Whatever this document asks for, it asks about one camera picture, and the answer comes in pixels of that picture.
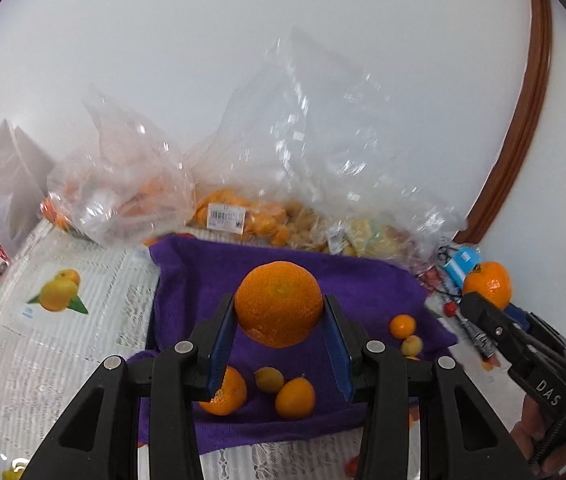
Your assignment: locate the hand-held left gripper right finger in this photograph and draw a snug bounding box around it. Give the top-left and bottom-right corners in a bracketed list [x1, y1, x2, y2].
[324, 292, 536, 480]

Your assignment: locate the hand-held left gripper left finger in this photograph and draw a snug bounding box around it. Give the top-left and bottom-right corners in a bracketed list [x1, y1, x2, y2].
[23, 292, 238, 480]

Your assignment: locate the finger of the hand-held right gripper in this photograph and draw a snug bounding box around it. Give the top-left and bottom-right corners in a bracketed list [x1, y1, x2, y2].
[505, 304, 566, 361]
[460, 291, 538, 376]

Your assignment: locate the mandarin orange with leaf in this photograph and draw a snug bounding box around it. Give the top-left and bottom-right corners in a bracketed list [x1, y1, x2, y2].
[462, 261, 512, 311]

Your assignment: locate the medium mandarin orange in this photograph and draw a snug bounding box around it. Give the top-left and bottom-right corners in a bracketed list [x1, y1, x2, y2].
[198, 366, 248, 417]

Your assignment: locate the oval orange citrus fruit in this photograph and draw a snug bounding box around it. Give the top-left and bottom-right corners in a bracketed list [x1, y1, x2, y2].
[275, 376, 316, 421]

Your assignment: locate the small round orange kumquat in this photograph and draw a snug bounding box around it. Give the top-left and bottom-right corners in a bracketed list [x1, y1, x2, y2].
[389, 314, 418, 339]

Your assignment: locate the large mandarin orange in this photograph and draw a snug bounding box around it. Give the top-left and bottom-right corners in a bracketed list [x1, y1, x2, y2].
[234, 261, 324, 348]

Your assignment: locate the person's right hand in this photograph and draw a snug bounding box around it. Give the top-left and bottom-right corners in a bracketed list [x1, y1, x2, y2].
[513, 395, 566, 478]

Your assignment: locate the blue box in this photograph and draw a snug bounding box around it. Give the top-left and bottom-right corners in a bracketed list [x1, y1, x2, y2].
[445, 245, 481, 288]

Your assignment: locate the purple towel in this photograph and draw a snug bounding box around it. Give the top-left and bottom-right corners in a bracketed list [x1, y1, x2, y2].
[135, 234, 458, 456]

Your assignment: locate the clear bag of yellow fruit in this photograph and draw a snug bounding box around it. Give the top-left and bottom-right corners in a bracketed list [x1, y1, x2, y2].
[308, 200, 468, 271]

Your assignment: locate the clear bag of mandarins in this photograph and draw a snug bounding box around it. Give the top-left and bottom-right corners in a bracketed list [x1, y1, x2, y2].
[45, 85, 196, 248]

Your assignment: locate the large clear bag of oranges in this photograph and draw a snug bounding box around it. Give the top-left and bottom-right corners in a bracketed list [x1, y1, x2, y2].
[185, 30, 414, 251]

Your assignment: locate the white plastic bag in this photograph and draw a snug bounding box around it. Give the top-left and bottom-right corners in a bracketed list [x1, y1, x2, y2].
[0, 119, 56, 256]

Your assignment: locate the brown wooden door frame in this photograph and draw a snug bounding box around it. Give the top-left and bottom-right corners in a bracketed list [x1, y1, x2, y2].
[455, 0, 554, 246]

